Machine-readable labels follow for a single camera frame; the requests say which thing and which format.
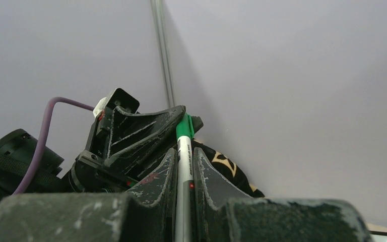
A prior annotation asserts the green marker cap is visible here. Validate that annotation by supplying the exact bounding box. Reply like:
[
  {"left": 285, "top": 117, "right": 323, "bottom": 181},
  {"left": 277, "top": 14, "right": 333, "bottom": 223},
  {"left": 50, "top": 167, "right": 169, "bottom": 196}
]
[{"left": 176, "top": 113, "right": 195, "bottom": 139}]

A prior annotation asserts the green whiteboard marker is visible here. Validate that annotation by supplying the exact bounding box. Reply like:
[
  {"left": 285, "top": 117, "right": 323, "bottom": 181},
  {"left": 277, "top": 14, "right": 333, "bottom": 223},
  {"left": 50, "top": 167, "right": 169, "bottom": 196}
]
[{"left": 174, "top": 136, "right": 194, "bottom": 241}]

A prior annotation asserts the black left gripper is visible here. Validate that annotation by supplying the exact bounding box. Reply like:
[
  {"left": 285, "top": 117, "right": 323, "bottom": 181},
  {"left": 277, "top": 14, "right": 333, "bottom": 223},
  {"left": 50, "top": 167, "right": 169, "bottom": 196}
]
[{"left": 68, "top": 105, "right": 186, "bottom": 193}]

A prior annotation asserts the aluminium frame post left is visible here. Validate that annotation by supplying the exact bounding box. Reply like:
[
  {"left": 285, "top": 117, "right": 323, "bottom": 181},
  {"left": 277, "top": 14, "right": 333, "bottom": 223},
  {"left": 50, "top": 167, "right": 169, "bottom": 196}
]
[{"left": 150, "top": 0, "right": 176, "bottom": 107}]

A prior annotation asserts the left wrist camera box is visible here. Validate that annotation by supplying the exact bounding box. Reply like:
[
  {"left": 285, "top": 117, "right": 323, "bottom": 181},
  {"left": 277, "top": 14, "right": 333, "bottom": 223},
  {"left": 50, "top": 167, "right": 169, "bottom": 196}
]
[{"left": 93, "top": 88, "right": 140, "bottom": 118}]

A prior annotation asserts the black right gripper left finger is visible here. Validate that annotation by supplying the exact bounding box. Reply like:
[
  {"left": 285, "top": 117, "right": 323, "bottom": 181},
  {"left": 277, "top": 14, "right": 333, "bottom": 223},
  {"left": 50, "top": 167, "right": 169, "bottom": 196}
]
[{"left": 0, "top": 148, "right": 177, "bottom": 241}]

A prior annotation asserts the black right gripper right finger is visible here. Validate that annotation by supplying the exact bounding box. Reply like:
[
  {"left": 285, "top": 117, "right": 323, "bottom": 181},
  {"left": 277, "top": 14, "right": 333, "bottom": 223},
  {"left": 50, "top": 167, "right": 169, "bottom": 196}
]
[{"left": 193, "top": 148, "right": 372, "bottom": 241}]

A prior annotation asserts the black floral plush blanket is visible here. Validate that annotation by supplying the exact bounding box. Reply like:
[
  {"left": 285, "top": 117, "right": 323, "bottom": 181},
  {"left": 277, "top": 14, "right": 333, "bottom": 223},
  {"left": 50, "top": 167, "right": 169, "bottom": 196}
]
[{"left": 192, "top": 139, "right": 265, "bottom": 198}]

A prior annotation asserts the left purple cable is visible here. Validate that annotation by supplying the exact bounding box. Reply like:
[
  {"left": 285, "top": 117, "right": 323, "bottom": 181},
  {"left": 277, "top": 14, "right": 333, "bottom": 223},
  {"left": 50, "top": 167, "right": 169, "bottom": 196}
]
[{"left": 0, "top": 97, "right": 96, "bottom": 222}]

